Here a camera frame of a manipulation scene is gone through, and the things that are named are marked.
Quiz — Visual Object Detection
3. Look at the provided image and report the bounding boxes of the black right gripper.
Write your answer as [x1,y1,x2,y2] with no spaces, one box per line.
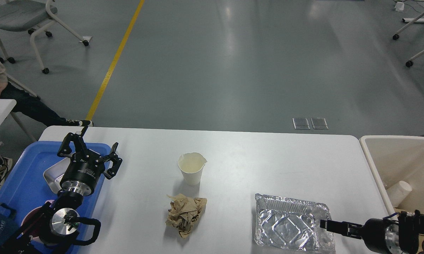
[320,218,401,254]

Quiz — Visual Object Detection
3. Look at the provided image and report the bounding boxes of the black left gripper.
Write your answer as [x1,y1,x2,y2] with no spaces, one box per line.
[57,126,123,196]

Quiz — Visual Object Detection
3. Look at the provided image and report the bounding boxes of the square steel tray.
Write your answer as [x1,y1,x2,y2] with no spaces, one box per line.
[43,158,70,194]

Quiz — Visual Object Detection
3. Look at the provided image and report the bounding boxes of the aluminium foil container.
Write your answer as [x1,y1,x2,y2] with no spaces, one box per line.
[254,193,336,254]

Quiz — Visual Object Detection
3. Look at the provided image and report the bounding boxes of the pink ceramic mug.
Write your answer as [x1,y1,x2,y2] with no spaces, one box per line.
[21,199,56,246]

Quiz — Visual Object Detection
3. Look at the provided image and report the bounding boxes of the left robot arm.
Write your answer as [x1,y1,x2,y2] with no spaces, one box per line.
[0,127,123,254]

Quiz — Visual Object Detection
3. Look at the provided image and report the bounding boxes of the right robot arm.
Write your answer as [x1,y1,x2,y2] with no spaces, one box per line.
[320,210,424,254]

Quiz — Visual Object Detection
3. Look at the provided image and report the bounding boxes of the paper cup in bin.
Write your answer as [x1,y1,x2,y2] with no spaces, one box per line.
[386,181,412,207]

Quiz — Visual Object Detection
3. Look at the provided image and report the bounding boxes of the blue plastic tray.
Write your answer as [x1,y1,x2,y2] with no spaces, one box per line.
[0,141,112,254]

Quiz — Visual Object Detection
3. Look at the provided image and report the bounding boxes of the beige plastic bin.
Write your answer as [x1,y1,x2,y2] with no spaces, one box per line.
[359,135,424,214]

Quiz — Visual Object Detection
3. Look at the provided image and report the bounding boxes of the white paper cup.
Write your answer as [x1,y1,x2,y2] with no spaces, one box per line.
[178,152,207,186]

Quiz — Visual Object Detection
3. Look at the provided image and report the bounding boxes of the crumpled brown paper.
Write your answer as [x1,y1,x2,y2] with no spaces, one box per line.
[165,193,208,238]

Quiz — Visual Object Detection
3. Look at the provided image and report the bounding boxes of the right floor socket plate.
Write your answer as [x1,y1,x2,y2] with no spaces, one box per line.
[311,117,329,130]

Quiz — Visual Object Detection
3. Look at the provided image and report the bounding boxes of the floor socket plate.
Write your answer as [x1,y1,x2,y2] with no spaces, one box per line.
[292,117,310,130]
[311,117,329,130]

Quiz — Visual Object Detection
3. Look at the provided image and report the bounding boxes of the dark blue mug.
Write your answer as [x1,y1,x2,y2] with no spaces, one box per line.
[0,203,19,250]

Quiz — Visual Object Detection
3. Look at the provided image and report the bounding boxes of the person in jeans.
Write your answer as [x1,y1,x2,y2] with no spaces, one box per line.
[0,62,94,127]

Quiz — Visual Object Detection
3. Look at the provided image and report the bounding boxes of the left floor socket plate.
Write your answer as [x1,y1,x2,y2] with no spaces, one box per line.
[292,117,310,130]

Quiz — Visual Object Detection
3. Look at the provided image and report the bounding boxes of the grey office chair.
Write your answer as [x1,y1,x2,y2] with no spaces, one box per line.
[0,0,89,74]

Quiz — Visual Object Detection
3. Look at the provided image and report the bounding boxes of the white chair legs right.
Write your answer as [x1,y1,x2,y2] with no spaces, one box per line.
[393,0,424,67]

